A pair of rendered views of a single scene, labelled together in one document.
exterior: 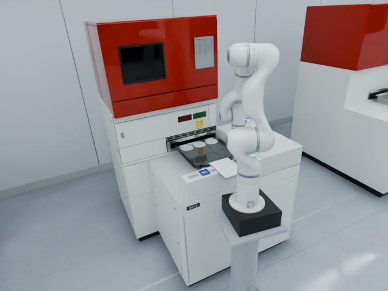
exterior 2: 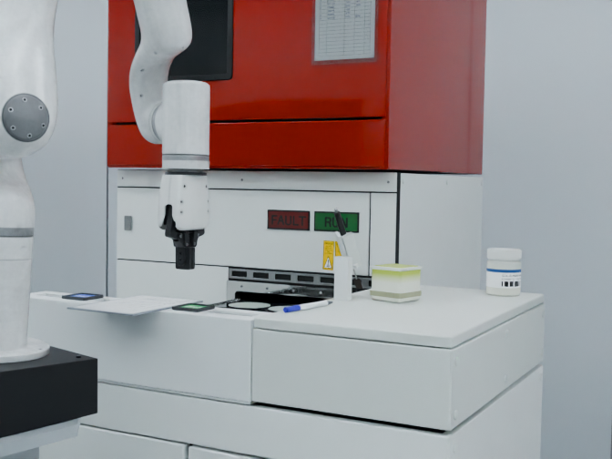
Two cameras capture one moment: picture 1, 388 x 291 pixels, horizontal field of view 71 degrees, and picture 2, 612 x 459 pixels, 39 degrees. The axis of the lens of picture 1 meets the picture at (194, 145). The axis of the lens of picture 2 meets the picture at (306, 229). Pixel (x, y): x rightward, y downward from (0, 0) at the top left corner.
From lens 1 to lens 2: 1.92 m
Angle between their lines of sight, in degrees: 55
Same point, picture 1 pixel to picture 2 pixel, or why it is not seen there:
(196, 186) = (32, 321)
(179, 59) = (270, 28)
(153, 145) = (195, 280)
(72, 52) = not seen: hidden behind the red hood
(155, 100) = not seen: hidden behind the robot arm
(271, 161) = (290, 348)
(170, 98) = (237, 139)
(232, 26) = not seen: outside the picture
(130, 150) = (138, 274)
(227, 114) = (140, 112)
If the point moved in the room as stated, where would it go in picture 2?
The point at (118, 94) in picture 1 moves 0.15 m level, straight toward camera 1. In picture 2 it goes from (122, 107) to (76, 102)
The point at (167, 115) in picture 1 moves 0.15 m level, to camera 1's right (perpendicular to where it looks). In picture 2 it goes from (239, 196) to (274, 197)
